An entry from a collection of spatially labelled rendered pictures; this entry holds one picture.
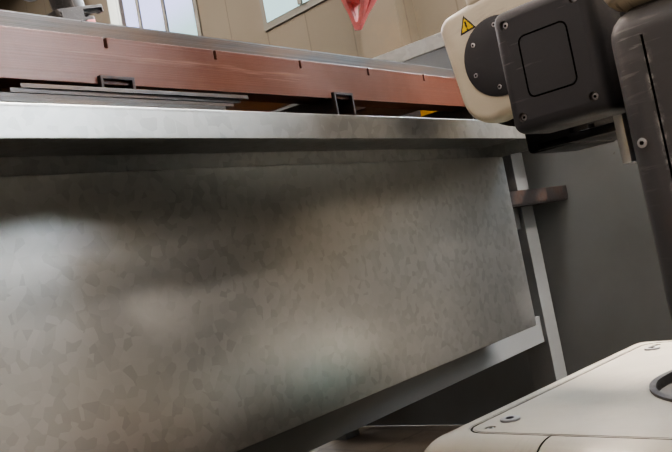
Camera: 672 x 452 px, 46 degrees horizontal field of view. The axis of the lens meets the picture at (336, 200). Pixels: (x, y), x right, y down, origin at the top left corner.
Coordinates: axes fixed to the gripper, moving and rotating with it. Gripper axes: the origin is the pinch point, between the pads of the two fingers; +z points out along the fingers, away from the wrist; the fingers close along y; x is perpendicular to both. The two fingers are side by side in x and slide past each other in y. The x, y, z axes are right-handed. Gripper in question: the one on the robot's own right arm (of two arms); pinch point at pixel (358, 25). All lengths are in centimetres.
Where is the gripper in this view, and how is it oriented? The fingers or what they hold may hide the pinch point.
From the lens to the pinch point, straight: 158.5
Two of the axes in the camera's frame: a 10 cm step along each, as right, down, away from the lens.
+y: -6.8, -0.8, -7.3
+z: -0.3, 10.0, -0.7
